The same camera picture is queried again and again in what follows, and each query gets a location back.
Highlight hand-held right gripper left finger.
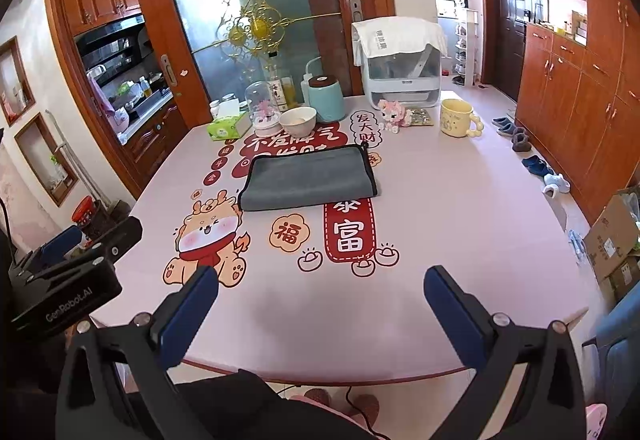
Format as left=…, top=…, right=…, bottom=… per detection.
left=55, top=265, right=220, bottom=440

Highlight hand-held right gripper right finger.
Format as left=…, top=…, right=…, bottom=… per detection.
left=423, top=264, right=589, bottom=440

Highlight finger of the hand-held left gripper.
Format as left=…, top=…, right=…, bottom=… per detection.
left=9, top=225, right=85, bottom=277
left=30, top=216, right=144, bottom=282

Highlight grey towel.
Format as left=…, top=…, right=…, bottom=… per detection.
left=237, top=144, right=382, bottom=213

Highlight red bucket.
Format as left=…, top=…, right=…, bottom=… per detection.
left=71, top=196, right=99, bottom=225

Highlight pink printed tablecloth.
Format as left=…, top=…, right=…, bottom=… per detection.
left=89, top=95, right=592, bottom=387

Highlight person's dark clothing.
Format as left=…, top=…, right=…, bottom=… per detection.
left=122, top=366, right=396, bottom=440

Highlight clear plastic bottle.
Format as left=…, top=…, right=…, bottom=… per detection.
left=567, top=229, right=589, bottom=267

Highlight green tissue box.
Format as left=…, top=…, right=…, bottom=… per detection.
left=207, top=112, right=253, bottom=142

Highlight pale blue slippers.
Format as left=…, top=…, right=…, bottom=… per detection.
left=542, top=173, right=571, bottom=199

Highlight blue chair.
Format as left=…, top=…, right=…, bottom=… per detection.
left=581, top=291, right=640, bottom=373

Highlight dark blue slippers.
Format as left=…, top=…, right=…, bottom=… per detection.
left=521, top=154, right=555, bottom=177

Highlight small cardboard box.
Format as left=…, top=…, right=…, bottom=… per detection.
left=597, top=254, right=640, bottom=305

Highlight large cardboard box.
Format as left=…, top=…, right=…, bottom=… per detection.
left=583, top=187, right=640, bottom=282

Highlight grey plush boots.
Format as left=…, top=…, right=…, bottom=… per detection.
left=510, top=127, right=532, bottom=154

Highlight glass dome with pink flowers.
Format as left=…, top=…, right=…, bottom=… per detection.
left=244, top=81, right=282, bottom=137

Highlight yellow mug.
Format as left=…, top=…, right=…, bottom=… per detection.
left=439, top=98, right=485, bottom=139

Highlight pink plush toy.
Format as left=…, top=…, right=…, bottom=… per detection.
left=377, top=99, right=412, bottom=134

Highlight white bowl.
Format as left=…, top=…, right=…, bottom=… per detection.
left=278, top=106, right=318, bottom=139

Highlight clear glass bottle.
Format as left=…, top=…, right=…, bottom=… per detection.
left=266, top=52, right=290, bottom=114

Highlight white spout bottle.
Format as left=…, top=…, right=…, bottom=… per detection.
left=299, top=57, right=324, bottom=104

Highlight white countertop appliance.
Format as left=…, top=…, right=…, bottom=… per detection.
left=360, top=42, right=444, bottom=105

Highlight teal electric kettle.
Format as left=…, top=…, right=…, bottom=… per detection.
left=305, top=75, right=346, bottom=123

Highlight gold door ornament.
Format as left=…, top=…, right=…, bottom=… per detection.
left=192, top=0, right=347, bottom=62

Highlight white shoe rack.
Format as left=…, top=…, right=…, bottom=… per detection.
left=451, top=7, right=482, bottom=87

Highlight white cloth cover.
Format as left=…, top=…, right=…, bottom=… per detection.
left=350, top=17, right=449, bottom=67

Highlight dark entrance door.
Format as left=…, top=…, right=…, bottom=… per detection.
left=491, top=0, right=527, bottom=102

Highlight black cable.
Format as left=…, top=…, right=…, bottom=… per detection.
left=344, top=385, right=388, bottom=438

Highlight wooden wall cabinet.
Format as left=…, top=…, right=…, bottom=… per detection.
left=514, top=0, right=640, bottom=227

